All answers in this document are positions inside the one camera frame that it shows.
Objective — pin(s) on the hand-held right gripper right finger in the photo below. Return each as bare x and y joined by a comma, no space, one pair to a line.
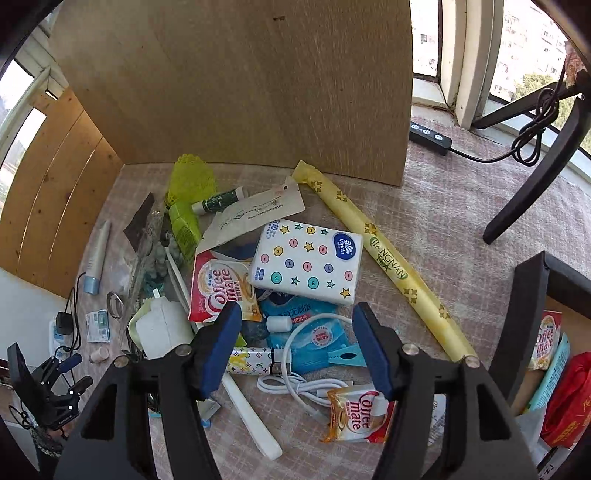
374,357

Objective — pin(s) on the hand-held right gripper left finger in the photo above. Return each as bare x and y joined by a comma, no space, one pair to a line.
221,353

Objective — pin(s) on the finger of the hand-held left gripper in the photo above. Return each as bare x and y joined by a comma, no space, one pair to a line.
69,362
81,386

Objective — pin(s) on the clear plastic wrapper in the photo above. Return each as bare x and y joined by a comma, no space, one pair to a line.
150,263

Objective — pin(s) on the black framed container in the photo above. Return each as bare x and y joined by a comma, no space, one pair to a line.
517,323

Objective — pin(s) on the coffee creamer sachet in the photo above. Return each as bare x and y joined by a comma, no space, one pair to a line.
358,415
217,286
547,341

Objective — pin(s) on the teal packet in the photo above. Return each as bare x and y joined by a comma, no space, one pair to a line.
554,374

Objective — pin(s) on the white power strip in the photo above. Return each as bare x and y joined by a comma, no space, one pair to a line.
55,345

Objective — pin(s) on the white patterned stick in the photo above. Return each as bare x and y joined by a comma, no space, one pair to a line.
249,362

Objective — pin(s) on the small pink cylinder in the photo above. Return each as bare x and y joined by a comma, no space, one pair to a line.
99,355

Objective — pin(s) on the white printed card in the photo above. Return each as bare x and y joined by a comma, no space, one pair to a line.
98,327

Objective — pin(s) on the blue wet wipe packet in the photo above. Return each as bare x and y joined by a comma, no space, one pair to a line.
318,341

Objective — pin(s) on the grey foil sachet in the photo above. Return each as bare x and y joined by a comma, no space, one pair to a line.
210,413

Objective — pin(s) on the long white plastic stick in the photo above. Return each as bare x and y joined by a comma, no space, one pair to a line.
251,420

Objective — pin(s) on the pale yellow lens cloth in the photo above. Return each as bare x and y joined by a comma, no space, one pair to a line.
136,323

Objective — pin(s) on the long yellow packet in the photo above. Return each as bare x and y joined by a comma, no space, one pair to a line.
388,267

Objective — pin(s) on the white tube blue cap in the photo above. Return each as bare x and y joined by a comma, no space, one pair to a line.
98,254

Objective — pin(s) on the star print tissue pack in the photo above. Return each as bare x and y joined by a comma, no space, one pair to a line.
304,263

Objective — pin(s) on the white paper envelope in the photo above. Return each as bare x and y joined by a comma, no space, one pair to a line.
249,214

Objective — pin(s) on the pink plaid tablecloth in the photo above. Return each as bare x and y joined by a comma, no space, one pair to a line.
438,230

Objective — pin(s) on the small dark green tube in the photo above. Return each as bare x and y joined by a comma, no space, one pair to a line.
219,201

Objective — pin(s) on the black foil sachet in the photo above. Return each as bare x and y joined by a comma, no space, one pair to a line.
138,221

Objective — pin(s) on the yellow green shuttlecock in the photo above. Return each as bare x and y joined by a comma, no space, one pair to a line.
191,180

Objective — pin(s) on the wooden slat panel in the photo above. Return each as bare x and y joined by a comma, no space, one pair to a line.
55,184

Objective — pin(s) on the black tripod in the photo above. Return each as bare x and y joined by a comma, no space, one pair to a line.
531,184

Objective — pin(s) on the wooden board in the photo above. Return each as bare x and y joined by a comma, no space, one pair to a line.
254,83

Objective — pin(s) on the white window frame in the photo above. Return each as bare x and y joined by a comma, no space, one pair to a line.
39,87
471,55

